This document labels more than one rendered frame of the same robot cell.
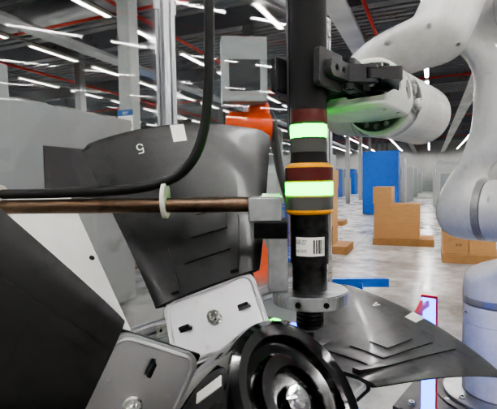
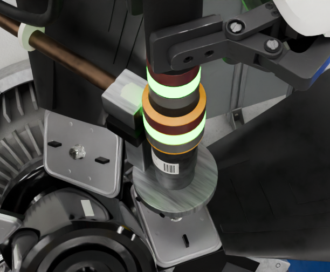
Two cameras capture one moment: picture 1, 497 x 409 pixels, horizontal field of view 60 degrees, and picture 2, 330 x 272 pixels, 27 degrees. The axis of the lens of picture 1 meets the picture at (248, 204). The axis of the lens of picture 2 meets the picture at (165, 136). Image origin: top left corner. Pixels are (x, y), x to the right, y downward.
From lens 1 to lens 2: 47 cm
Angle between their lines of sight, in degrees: 63
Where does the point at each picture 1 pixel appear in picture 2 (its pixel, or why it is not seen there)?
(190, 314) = (62, 132)
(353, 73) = (233, 52)
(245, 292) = (109, 147)
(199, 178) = not seen: outside the picture
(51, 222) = not seen: outside the picture
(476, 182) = not seen: outside the picture
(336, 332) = (272, 145)
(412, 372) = (291, 247)
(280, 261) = (136, 153)
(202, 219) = (91, 38)
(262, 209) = (115, 111)
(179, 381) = (8, 226)
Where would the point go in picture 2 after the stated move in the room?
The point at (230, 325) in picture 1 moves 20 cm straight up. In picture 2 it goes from (89, 167) to (50, 19)
